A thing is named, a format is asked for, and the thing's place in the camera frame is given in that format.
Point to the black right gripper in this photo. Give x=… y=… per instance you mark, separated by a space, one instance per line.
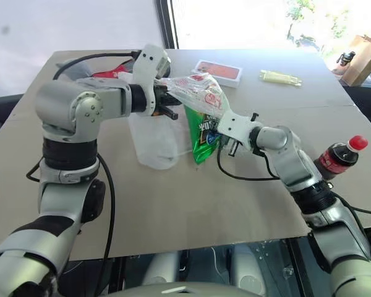
x=230 y=147

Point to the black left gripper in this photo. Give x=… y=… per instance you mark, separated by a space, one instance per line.
x=159 y=102

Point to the green snack bag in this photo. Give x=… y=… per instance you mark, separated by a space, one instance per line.
x=201 y=139

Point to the clear plastic bag red print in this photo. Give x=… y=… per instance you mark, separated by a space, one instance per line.
x=201 y=92

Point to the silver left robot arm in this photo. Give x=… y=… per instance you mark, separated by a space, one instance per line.
x=65 y=102

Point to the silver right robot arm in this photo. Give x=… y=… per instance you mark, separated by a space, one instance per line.
x=312 y=185

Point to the red snack bag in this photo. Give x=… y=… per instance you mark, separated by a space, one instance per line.
x=111 y=74

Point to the brown paper bag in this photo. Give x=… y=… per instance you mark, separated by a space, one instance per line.
x=363 y=60

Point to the red phone box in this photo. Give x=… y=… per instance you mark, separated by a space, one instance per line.
x=219 y=72

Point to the pale yellow packet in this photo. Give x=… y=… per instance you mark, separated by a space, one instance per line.
x=281 y=78

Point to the cola bottle red cap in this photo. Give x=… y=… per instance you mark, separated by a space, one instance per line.
x=337 y=156

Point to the parked scooter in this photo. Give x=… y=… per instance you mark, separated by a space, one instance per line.
x=306 y=41

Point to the grey robot torso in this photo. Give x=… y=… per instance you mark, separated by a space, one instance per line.
x=188 y=289

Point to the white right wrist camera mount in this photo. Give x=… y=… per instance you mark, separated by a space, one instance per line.
x=235 y=123

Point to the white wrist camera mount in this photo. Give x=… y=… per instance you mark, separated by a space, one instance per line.
x=235 y=123
x=146 y=68

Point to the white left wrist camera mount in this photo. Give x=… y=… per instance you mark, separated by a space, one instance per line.
x=146 y=68

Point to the black window frame post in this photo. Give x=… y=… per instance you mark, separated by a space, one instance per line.
x=170 y=24

